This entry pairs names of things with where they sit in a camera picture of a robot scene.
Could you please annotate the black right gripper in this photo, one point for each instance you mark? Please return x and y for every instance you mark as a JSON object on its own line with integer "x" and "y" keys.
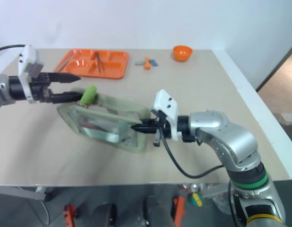
{"x": 165, "y": 130}

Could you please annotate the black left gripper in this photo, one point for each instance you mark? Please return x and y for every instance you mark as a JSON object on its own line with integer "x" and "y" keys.
{"x": 38, "y": 88}

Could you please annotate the clear zip storage bag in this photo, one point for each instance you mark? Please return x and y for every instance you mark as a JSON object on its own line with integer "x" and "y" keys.
{"x": 127, "y": 107}

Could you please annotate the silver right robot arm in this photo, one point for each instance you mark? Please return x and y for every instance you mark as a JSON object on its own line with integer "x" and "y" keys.
{"x": 233, "y": 142}

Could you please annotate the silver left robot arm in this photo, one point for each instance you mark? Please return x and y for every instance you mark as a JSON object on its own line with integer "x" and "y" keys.
{"x": 2, "y": 91}

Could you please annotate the dark chopstick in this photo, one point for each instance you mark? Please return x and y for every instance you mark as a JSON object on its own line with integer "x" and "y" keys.
{"x": 98, "y": 62}

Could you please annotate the utensils on tray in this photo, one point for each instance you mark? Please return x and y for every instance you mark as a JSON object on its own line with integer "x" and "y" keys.
{"x": 102, "y": 63}

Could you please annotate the orange compartment tray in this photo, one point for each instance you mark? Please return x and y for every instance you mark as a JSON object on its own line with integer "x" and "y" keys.
{"x": 113, "y": 68}

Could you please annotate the small orange toy piece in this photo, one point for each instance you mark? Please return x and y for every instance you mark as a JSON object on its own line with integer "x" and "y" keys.
{"x": 147, "y": 64}

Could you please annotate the small blue-grey toy piece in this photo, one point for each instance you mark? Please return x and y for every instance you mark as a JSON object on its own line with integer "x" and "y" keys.
{"x": 154, "y": 63}

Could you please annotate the small grey toy piece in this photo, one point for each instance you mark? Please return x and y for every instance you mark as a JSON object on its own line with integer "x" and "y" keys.
{"x": 139, "y": 63}

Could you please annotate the orange bowl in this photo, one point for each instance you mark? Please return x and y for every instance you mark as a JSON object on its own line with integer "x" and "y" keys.
{"x": 182, "y": 54}

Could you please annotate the yellow and green object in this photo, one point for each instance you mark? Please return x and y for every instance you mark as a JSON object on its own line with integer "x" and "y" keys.
{"x": 195, "y": 199}

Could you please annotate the orange-red clamp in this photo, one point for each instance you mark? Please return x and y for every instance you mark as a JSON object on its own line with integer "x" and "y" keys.
{"x": 70, "y": 214}
{"x": 179, "y": 210}

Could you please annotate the pale cardboard box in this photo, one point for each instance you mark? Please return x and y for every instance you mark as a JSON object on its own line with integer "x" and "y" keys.
{"x": 289, "y": 118}

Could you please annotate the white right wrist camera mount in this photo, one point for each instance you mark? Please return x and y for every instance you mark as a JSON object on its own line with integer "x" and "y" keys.
{"x": 167, "y": 104}

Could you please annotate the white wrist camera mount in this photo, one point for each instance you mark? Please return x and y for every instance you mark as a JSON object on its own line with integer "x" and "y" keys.
{"x": 167, "y": 104}
{"x": 26, "y": 61}

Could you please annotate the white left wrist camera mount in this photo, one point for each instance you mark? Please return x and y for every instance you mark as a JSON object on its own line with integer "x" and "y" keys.
{"x": 26, "y": 61}

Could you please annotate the grey metal table frame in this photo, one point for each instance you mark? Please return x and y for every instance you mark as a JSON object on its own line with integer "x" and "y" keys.
{"x": 20, "y": 192}

